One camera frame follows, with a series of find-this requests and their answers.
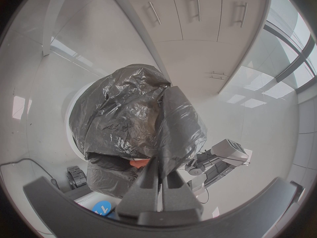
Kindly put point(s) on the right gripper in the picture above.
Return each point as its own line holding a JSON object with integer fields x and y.
{"x": 210, "y": 166}

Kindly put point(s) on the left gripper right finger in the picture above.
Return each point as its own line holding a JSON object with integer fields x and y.
{"x": 180, "y": 197}

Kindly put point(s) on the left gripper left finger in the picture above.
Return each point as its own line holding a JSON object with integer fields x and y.
{"x": 138, "y": 194}

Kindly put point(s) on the black plastic bag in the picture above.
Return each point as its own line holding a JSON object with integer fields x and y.
{"x": 123, "y": 118}

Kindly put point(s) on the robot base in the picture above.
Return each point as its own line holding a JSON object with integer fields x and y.
{"x": 101, "y": 207}

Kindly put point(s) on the white trash bin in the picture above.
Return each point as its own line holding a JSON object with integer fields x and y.
{"x": 83, "y": 94}

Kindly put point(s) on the beige cabinet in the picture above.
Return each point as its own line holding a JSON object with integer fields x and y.
{"x": 198, "y": 53}

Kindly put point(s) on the window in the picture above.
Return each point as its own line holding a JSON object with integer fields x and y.
{"x": 282, "y": 18}

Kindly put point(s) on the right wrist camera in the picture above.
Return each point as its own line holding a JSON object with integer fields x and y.
{"x": 229, "y": 151}

